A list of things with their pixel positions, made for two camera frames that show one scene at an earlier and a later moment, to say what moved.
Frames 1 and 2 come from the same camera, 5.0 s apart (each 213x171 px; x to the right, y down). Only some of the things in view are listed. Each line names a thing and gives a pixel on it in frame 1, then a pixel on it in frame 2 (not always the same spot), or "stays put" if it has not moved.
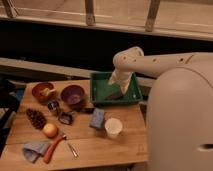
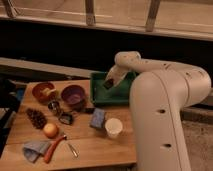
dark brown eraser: [114, 96] -> [108, 83]
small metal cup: [54, 107] stays put
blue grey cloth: [34, 149] stays put
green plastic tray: [104, 93] stays put
